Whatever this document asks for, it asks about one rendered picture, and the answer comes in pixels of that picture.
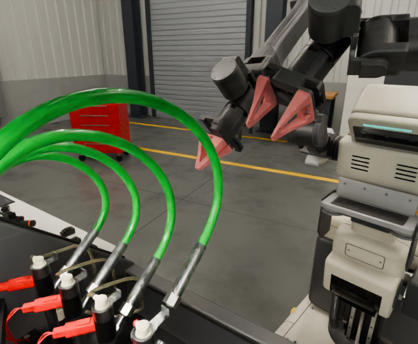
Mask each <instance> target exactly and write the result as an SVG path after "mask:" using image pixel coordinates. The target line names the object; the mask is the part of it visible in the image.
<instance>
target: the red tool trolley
mask: <svg viewBox="0 0 418 344"><path fill-rule="evenodd" d="M69 114H70V122H71V127H72V128H80V129H89V130H97V131H101V132H106V133H109V134H113V135H115V136H117V137H121V138H123V139H125V140H127V141H129V142H130V128H129V120H128V106H127V104H120V103H113V104H100V105H96V106H90V107H87V108H83V109H79V110H77V111H73V112H71V113H69ZM74 143H76V144H80V145H84V146H88V147H91V148H93V149H96V150H98V151H100V152H102V153H116V154H117V156H116V160H117V161H118V162H121V161H122V160H123V157H122V156H121V154H122V153H124V154H126V155H128V154H129V153H128V152H125V151H124V150H122V149H119V148H116V147H114V146H111V145H107V144H104V143H97V142H91V141H74ZM85 159H86V156H84V155H81V154H80V156H79V160H81V161H84V160H85Z"/></svg>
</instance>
